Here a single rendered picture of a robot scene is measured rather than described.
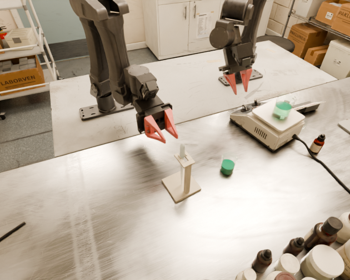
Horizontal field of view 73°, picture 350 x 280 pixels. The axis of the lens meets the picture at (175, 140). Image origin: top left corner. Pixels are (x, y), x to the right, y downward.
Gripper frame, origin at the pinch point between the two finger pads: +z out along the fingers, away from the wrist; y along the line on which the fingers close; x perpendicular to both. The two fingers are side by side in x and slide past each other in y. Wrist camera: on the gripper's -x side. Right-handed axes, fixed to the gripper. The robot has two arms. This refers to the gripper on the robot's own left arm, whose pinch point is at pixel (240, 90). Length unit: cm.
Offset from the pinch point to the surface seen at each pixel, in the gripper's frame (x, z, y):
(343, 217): -36.7, 26.1, 6.3
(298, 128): -9.1, 14.8, 13.1
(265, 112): -6.7, 7.5, 4.5
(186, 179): -26.5, 12.7, -24.6
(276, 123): -11.6, 10.3, 5.4
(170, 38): 236, -42, -3
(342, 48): 168, 17, 159
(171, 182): -20.2, 15.7, -28.9
